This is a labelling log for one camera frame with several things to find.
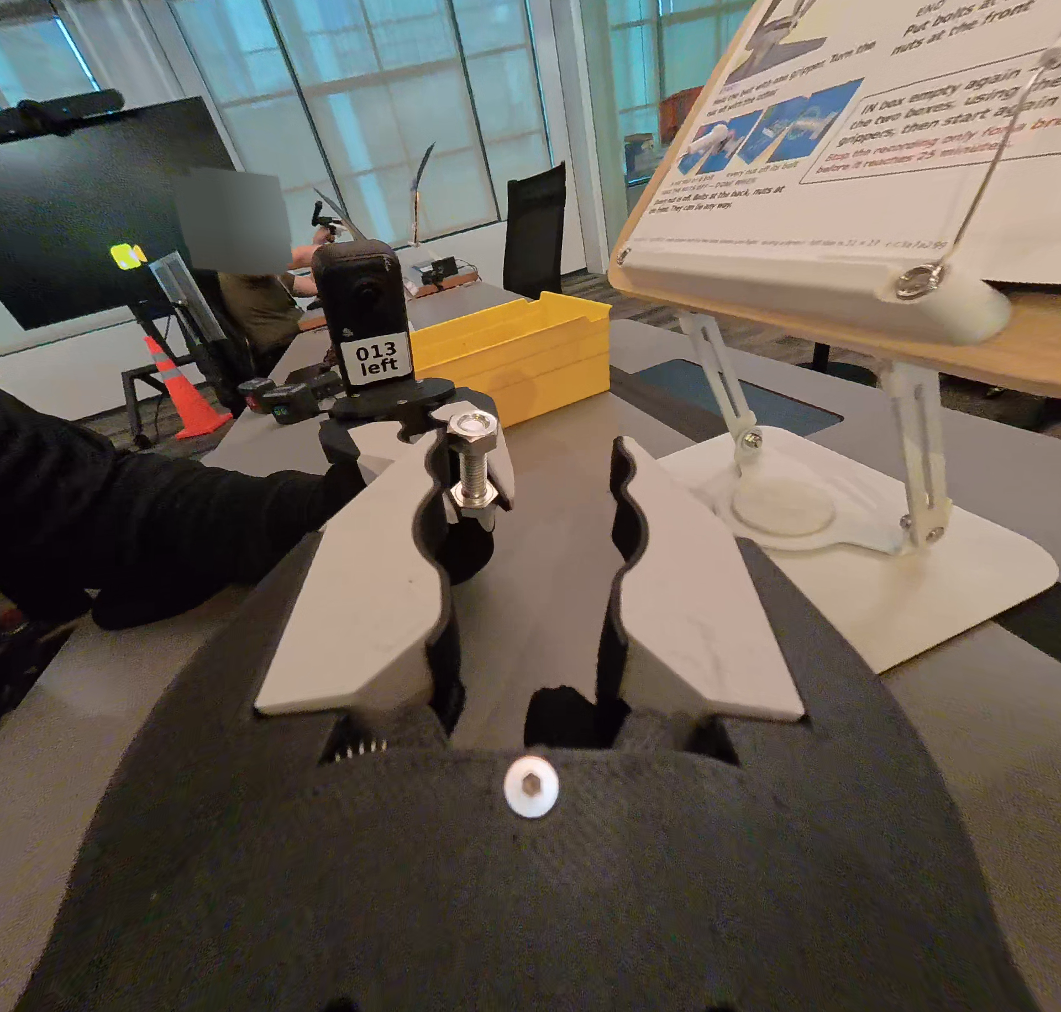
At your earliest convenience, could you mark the yellow plastic bin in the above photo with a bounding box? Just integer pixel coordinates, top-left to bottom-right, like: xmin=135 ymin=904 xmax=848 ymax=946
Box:
xmin=410 ymin=291 xmax=613 ymax=429

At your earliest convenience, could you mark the orange traffic cone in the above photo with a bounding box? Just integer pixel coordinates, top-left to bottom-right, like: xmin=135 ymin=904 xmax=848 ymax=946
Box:
xmin=143 ymin=334 xmax=235 ymax=441

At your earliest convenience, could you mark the large black wall screen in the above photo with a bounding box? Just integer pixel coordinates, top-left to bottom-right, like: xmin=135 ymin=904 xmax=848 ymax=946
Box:
xmin=0 ymin=96 xmax=243 ymax=334

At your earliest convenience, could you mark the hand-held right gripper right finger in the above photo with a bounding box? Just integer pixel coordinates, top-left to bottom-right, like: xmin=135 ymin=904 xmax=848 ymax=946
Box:
xmin=601 ymin=438 xmax=805 ymax=748

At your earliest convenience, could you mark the steel hex nut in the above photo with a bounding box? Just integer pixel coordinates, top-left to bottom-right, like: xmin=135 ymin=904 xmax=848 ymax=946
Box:
xmin=450 ymin=482 xmax=512 ymax=526

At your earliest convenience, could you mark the orange resin printer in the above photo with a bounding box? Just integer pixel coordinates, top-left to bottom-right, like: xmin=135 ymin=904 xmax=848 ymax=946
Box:
xmin=659 ymin=88 xmax=707 ymax=133

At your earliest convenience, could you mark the white stand with instruction sheet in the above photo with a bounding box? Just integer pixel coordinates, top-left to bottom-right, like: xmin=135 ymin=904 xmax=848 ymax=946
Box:
xmin=609 ymin=0 xmax=1061 ymax=675

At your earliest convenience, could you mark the person's left forearm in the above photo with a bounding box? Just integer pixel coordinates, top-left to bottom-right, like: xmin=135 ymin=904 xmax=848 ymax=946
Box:
xmin=0 ymin=389 xmax=218 ymax=632

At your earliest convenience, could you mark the printed instruction sheet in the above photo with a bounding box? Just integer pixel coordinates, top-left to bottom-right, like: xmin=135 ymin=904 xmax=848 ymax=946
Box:
xmin=622 ymin=0 xmax=1061 ymax=284

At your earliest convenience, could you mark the grey tilted board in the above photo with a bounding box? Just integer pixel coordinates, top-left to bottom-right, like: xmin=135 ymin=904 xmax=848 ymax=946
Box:
xmin=149 ymin=251 xmax=200 ymax=327

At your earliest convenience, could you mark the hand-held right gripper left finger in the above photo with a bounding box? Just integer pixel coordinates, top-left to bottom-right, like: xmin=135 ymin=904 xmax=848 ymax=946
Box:
xmin=254 ymin=430 xmax=454 ymax=716

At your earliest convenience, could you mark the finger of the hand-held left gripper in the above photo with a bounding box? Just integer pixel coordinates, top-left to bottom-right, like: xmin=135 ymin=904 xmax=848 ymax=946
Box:
xmin=431 ymin=394 xmax=517 ymax=512
xmin=356 ymin=425 xmax=435 ymax=491

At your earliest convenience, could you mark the black video bar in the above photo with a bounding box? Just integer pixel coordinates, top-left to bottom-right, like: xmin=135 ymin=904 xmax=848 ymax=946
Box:
xmin=0 ymin=88 xmax=127 ymax=141

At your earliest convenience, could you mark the black swivel chair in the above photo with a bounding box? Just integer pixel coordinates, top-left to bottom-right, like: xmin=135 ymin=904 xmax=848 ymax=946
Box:
xmin=124 ymin=270 xmax=260 ymax=450

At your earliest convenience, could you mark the steel hex bolt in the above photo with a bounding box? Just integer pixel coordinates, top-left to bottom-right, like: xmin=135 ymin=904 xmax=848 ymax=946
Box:
xmin=448 ymin=411 xmax=501 ymax=495

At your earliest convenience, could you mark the black office chair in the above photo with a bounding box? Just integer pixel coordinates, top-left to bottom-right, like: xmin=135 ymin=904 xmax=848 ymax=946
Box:
xmin=503 ymin=160 xmax=570 ymax=301

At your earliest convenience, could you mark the person's left hand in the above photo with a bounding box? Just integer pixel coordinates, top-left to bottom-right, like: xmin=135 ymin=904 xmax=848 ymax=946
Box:
xmin=214 ymin=465 xmax=366 ymax=600

